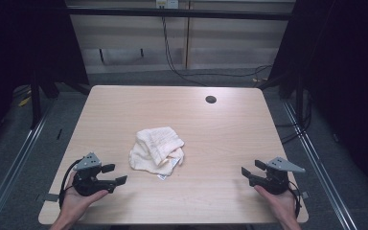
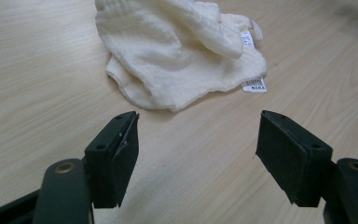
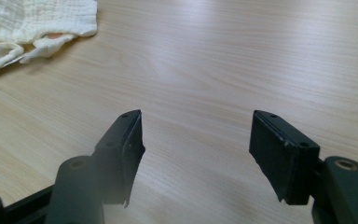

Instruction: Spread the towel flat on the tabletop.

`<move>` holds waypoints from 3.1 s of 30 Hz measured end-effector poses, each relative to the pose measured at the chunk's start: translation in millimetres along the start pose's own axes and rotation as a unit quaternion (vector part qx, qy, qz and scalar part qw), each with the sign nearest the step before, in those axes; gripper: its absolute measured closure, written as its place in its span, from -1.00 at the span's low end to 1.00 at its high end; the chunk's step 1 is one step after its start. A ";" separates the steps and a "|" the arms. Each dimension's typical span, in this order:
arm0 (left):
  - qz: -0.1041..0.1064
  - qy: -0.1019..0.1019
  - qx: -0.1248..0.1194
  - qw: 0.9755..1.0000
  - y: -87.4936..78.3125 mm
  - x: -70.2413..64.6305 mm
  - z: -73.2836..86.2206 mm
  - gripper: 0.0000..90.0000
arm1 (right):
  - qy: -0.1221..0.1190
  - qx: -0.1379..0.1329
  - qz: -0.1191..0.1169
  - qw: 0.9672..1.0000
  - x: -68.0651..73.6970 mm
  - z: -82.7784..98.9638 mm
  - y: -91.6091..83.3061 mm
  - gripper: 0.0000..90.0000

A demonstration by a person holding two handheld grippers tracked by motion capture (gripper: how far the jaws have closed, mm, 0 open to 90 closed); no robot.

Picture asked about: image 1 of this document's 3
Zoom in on person's right hand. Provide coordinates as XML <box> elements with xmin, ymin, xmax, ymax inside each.
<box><xmin>253</xmin><ymin>184</ymin><xmax>299</xmax><ymax>223</ymax></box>

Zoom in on black curtain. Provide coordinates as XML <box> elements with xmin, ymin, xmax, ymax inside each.
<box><xmin>0</xmin><ymin>0</ymin><xmax>90</xmax><ymax>157</ymax></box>
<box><xmin>258</xmin><ymin>0</ymin><xmax>368</xmax><ymax>196</ymax></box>

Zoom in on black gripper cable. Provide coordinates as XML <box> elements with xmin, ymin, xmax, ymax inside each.
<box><xmin>287</xmin><ymin>180</ymin><xmax>303</xmax><ymax>219</ymax></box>
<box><xmin>57</xmin><ymin>158</ymin><xmax>83</xmax><ymax>210</ymax></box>

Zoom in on person's left hand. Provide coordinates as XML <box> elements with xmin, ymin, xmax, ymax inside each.
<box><xmin>58</xmin><ymin>171</ymin><xmax>110</xmax><ymax>224</ymax></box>

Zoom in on black horizontal frame bar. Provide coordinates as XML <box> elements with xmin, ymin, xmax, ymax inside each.
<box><xmin>66</xmin><ymin>7</ymin><xmax>293</xmax><ymax>22</ymax></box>

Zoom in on black hanging wall cable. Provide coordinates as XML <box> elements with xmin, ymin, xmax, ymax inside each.
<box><xmin>160</xmin><ymin>15</ymin><xmax>273</xmax><ymax>88</ymax></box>

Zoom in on metal floor rail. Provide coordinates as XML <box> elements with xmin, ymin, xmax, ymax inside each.
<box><xmin>0</xmin><ymin>103</ymin><xmax>55</xmax><ymax>230</ymax></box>
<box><xmin>282</xmin><ymin>100</ymin><xmax>359</xmax><ymax>230</ymax></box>

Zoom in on white towel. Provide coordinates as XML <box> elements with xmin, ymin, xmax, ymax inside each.
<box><xmin>127</xmin><ymin>126</ymin><xmax>186</xmax><ymax>181</ymax></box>

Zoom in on black metal stand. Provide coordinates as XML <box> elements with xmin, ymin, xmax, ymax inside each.
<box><xmin>30</xmin><ymin>71</ymin><xmax>43</xmax><ymax>130</ymax></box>

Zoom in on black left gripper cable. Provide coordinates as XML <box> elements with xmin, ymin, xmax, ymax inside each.
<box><xmin>57</xmin><ymin>158</ymin><xmax>83</xmax><ymax>210</ymax></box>

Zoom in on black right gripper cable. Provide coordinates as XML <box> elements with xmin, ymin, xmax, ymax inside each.
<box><xmin>287</xmin><ymin>180</ymin><xmax>303</xmax><ymax>219</ymax></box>

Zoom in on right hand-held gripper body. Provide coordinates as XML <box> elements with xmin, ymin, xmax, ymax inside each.
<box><xmin>248</xmin><ymin>156</ymin><xmax>307</xmax><ymax>196</ymax></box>

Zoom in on white wall socket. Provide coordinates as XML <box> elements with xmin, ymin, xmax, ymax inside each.
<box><xmin>154</xmin><ymin>0</ymin><xmax>180</xmax><ymax>10</ymax></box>

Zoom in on yellow floor object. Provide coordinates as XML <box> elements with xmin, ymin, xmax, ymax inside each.
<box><xmin>17</xmin><ymin>95</ymin><xmax>33</xmax><ymax>107</ymax></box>

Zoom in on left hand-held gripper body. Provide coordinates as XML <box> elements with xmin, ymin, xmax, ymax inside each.
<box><xmin>71</xmin><ymin>151</ymin><xmax>117</xmax><ymax>196</ymax></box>

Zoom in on black floor cables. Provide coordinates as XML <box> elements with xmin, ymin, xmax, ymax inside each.
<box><xmin>274</xmin><ymin>92</ymin><xmax>312</xmax><ymax>146</ymax></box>

